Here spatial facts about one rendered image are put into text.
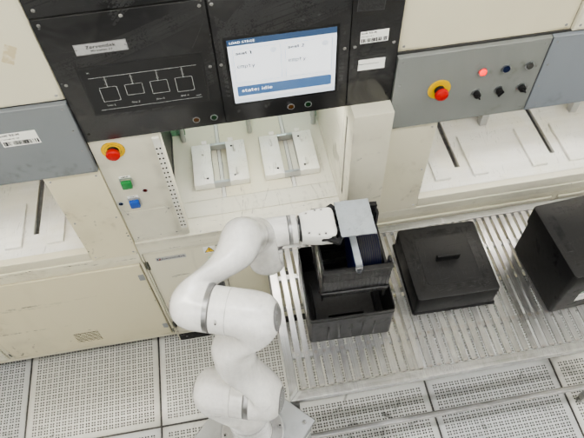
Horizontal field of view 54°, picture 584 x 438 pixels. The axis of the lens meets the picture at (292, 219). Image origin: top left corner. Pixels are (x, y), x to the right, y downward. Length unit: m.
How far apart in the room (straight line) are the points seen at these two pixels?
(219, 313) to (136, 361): 1.75
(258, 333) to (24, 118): 0.88
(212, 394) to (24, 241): 1.09
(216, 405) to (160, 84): 0.83
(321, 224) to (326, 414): 1.28
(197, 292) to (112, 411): 1.71
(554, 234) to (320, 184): 0.83
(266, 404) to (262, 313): 0.37
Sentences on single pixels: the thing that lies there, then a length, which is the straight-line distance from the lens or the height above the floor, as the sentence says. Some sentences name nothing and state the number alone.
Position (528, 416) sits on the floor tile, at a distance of 2.84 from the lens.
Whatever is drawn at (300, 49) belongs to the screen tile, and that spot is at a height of 1.62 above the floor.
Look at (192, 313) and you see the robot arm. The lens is 1.16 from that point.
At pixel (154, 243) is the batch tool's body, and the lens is 2.11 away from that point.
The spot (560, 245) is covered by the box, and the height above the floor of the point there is 1.01.
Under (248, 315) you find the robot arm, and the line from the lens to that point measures 1.13.
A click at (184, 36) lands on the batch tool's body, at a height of 1.71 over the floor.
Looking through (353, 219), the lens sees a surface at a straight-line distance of 1.59.
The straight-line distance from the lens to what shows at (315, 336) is 1.92.
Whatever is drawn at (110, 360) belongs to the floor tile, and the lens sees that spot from 2.91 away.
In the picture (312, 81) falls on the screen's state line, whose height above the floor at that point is 1.51.
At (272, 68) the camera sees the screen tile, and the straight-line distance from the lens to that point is 1.55.
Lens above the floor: 2.57
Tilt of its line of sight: 55 degrees down
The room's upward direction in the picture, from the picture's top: 3 degrees counter-clockwise
